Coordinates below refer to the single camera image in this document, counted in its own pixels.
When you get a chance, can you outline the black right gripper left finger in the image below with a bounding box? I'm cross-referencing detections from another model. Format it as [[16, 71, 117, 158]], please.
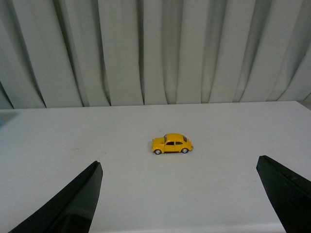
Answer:
[[10, 161, 103, 233]]

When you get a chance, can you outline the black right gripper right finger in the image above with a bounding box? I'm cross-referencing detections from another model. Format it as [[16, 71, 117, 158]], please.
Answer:
[[256, 155, 311, 233]]

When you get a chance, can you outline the yellow beetle toy car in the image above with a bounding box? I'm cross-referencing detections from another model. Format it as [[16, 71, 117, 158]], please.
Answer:
[[152, 133, 193, 155]]

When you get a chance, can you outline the white pleated curtain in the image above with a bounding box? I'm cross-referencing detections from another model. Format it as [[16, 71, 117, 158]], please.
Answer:
[[0, 0, 311, 109]]

